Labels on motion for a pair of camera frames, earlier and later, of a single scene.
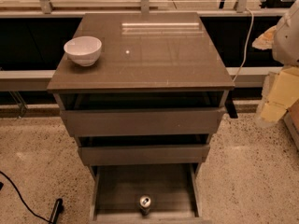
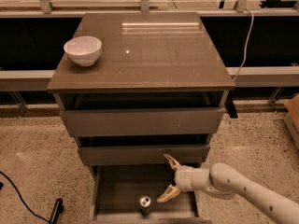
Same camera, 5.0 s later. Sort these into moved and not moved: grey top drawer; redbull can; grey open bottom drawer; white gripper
Moved: white gripper
Not moved: grey top drawer; grey open bottom drawer; redbull can
